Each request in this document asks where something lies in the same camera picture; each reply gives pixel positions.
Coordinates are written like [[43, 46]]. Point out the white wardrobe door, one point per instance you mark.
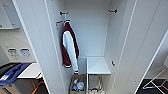
[[140, 40], [36, 43]]

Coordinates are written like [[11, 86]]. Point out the red white varsity jacket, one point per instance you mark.
[[70, 46]]

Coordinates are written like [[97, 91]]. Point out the white wardrobe carcass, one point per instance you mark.
[[90, 33]]

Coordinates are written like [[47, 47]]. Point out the white jacket hanger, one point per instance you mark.
[[66, 20]]

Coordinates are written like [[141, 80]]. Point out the orange white warning label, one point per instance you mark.
[[59, 23]]

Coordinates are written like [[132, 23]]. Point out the clear plastic bottle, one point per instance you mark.
[[79, 85]]

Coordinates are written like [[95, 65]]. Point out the brown storage box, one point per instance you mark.
[[72, 85]]

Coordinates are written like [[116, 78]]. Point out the white folding table orange legs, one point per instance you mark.
[[30, 70]]

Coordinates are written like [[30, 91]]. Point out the black wall hook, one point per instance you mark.
[[64, 13], [112, 11]]

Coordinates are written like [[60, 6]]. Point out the blue white wall sticker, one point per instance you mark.
[[24, 53]]

